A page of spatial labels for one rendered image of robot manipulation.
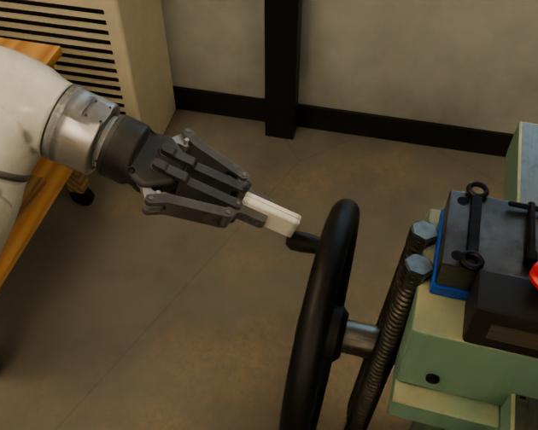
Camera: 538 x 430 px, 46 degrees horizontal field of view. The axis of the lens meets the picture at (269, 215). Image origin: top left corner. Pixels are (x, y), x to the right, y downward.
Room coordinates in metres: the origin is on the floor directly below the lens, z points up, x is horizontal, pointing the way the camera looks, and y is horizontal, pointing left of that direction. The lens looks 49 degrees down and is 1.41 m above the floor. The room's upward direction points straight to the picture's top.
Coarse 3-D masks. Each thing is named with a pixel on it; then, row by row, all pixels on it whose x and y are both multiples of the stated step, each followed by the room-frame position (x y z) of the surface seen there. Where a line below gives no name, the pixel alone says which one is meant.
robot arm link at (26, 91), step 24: (0, 48) 0.59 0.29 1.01; (0, 72) 0.55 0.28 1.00; (24, 72) 0.56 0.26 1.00; (48, 72) 0.58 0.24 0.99; (0, 96) 0.53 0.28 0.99; (24, 96) 0.54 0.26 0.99; (48, 96) 0.54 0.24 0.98; (0, 120) 0.52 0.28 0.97; (24, 120) 0.52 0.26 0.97; (48, 120) 0.52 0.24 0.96; (0, 144) 0.50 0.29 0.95; (24, 144) 0.51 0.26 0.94; (0, 168) 0.49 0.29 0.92; (24, 168) 0.51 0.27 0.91
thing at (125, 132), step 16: (112, 128) 0.53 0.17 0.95; (128, 128) 0.53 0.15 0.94; (144, 128) 0.54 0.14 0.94; (112, 144) 0.51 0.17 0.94; (128, 144) 0.51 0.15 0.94; (144, 144) 0.54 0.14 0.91; (160, 144) 0.55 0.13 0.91; (176, 144) 0.55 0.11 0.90; (96, 160) 0.51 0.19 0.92; (112, 160) 0.50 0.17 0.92; (128, 160) 0.50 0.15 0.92; (144, 160) 0.52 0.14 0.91; (112, 176) 0.50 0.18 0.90; (128, 176) 0.49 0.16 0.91; (144, 176) 0.50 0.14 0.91; (160, 176) 0.50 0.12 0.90
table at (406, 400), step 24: (528, 144) 0.55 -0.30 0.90; (528, 168) 0.51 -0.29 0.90; (504, 192) 0.53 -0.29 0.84; (528, 192) 0.48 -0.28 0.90; (408, 384) 0.27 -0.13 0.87; (408, 408) 0.24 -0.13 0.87; (432, 408) 0.24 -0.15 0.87; (456, 408) 0.24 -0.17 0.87; (480, 408) 0.24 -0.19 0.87; (504, 408) 0.24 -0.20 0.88; (528, 408) 0.23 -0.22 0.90
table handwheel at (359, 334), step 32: (352, 224) 0.40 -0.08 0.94; (320, 256) 0.35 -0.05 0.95; (352, 256) 0.47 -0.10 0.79; (320, 288) 0.32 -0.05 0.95; (320, 320) 0.29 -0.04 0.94; (352, 320) 0.36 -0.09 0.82; (320, 352) 0.27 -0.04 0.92; (352, 352) 0.33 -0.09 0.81; (288, 384) 0.25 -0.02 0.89; (320, 384) 0.35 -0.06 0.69; (288, 416) 0.23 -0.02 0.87
